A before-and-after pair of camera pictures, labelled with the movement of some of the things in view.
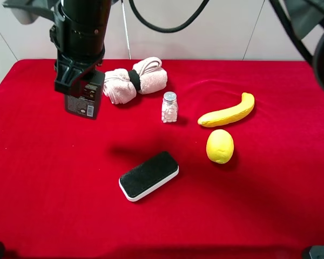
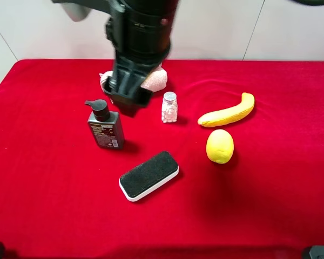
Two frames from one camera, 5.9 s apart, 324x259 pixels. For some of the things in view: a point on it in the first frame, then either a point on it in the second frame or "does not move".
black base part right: (319, 252) does not move
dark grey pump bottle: (87, 102) to (106, 125)
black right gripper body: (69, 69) to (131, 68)
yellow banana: (225, 115) does not move
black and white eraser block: (148, 175) does not move
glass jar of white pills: (169, 107) does not move
